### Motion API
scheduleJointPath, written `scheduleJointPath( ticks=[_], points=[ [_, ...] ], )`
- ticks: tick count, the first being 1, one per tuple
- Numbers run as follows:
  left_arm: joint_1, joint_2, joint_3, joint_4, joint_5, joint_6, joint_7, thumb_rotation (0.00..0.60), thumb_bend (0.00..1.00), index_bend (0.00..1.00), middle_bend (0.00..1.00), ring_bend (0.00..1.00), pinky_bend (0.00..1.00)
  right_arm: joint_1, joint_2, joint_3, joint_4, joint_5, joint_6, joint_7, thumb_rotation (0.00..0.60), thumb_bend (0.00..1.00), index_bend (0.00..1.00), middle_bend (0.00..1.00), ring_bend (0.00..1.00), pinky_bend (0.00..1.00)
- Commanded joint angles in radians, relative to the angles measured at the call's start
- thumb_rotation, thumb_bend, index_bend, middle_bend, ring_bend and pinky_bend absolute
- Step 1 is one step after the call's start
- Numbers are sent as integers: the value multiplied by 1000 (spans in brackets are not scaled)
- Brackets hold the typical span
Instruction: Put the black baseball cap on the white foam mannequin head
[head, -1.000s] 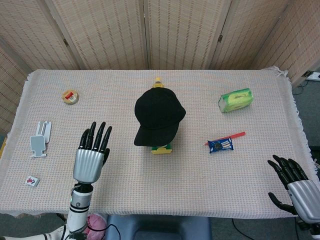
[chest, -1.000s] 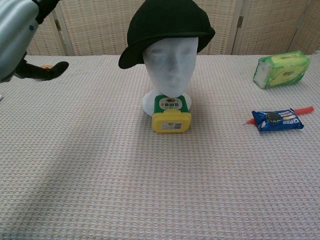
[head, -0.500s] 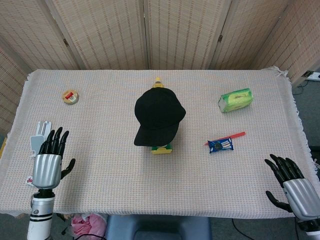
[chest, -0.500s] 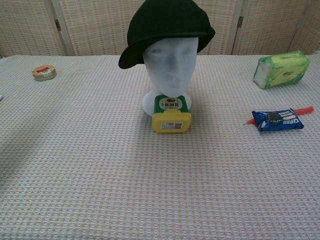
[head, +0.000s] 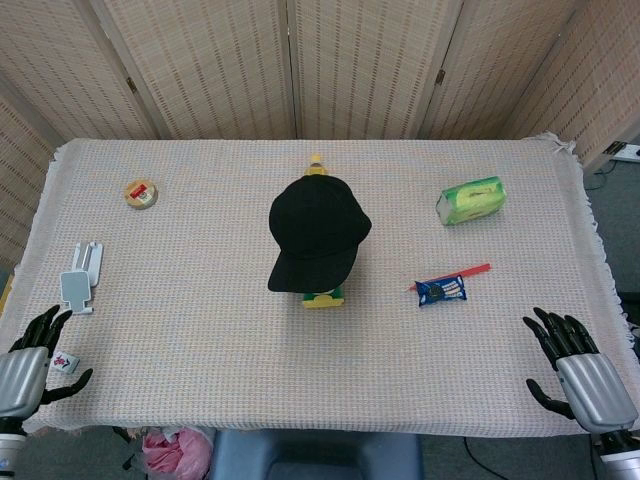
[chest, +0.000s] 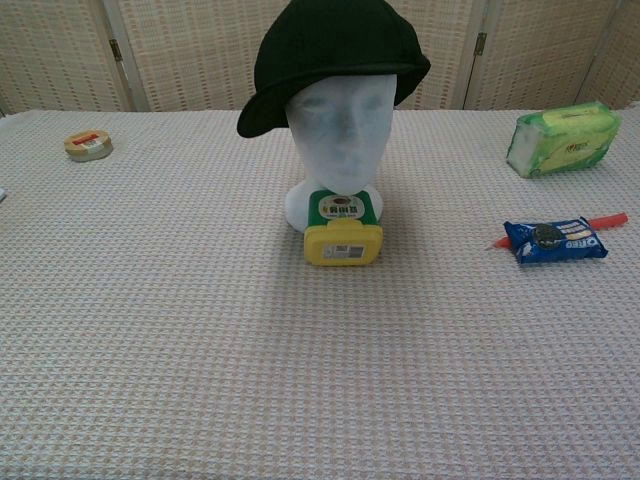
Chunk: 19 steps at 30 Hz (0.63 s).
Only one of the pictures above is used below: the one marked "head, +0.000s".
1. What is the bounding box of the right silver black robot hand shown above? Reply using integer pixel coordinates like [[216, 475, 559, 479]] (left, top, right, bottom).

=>
[[522, 306, 639, 434]]

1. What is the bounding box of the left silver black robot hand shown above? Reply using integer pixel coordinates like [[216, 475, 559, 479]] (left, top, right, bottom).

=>
[[0, 304, 95, 419]]

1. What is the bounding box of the black baseball cap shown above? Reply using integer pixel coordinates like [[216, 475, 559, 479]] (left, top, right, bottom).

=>
[[267, 174, 373, 294]]

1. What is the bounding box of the white mahjong tile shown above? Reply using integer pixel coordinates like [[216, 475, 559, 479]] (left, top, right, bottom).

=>
[[51, 351, 81, 375]]

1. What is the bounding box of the white folding phone stand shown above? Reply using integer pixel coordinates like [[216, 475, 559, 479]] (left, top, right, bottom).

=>
[[59, 241, 105, 317]]

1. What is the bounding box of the red pen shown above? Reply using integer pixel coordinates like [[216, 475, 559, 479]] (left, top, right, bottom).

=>
[[407, 263, 492, 292]]

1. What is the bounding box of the pink plastic bag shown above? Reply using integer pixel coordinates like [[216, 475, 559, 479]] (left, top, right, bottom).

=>
[[138, 426, 215, 479]]

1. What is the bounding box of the blue Oreo cookie pack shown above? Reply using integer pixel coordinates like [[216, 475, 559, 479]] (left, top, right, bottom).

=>
[[415, 277, 470, 309]]

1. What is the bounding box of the round beige tape roll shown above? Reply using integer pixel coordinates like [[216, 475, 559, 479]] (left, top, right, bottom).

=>
[[124, 181, 160, 210]]

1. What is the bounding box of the green tissue pack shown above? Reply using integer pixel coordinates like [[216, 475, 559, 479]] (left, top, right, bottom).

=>
[[435, 175, 507, 227]]

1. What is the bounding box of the white power strip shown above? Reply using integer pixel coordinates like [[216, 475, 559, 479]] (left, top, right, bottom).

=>
[[604, 141, 640, 162]]

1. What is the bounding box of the beige woven tablecloth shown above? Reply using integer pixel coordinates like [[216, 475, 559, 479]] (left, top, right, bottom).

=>
[[0, 130, 632, 435]]

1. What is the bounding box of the blue padded seat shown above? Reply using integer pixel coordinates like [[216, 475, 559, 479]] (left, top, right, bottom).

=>
[[209, 428, 424, 480]]

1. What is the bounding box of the green yellow plastic container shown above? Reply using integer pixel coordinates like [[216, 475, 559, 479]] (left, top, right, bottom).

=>
[[302, 285, 347, 311]]

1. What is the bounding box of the yellow capped bottle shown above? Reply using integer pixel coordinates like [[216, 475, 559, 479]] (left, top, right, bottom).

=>
[[304, 154, 331, 179]]

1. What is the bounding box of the woven folding screen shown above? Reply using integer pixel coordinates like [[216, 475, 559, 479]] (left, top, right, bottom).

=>
[[0, 0, 640, 271]]

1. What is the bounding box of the black floor cable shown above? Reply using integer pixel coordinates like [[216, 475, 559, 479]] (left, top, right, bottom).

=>
[[462, 435, 506, 472]]

